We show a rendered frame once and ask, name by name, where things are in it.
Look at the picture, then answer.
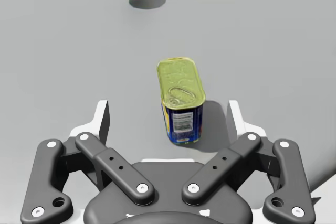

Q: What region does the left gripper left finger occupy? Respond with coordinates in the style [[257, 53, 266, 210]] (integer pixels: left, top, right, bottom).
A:
[[20, 99, 156, 223]]

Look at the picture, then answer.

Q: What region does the green and blue rectangular can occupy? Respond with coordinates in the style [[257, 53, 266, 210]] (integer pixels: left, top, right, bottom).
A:
[[156, 56, 206, 146]]

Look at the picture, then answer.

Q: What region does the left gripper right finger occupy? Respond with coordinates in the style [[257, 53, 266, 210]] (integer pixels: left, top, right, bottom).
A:
[[181, 99, 317, 223]]

